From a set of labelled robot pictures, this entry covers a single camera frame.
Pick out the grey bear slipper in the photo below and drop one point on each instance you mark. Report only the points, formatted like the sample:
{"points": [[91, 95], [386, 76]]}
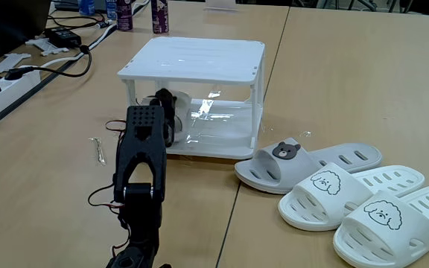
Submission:
{"points": [[300, 167], [184, 108]]}

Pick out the white dog slipper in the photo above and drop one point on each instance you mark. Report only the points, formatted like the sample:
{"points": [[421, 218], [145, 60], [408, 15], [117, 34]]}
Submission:
{"points": [[415, 238], [352, 201]]}

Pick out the white two-shelf shoe rack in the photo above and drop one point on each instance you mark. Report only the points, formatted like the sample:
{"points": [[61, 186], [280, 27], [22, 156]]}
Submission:
{"points": [[199, 59]]}

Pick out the white plastic rack piece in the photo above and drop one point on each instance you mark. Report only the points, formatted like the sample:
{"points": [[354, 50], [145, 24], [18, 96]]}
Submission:
{"points": [[45, 45], [7, 61]]}

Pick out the clear tape strip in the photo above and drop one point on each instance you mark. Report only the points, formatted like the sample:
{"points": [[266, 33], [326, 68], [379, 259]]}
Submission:
{"points": [[305, 134], [99, 152]]}

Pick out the purple drink can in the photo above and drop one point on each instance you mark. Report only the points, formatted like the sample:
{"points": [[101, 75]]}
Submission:
{"points": [[159, 15], [124, 15]]}

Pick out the blue drink can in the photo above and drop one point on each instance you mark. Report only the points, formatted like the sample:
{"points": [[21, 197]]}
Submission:
{"points": [[111, 9], [86, 6]]}

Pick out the white card stand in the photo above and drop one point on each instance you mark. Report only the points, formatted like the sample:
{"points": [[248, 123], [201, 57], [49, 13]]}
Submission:
{"points": [[220, 4]]}

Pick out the black power adapter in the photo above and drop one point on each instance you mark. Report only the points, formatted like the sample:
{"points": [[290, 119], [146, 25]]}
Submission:
{"points": [[63, 36]]}

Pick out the white power strip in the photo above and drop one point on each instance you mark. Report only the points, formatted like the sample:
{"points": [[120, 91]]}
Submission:
{"points": [[6, 95]]}

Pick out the black laptop screen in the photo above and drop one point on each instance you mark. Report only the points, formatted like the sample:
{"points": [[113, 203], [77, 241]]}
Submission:
{"points": [[13, 26]]}

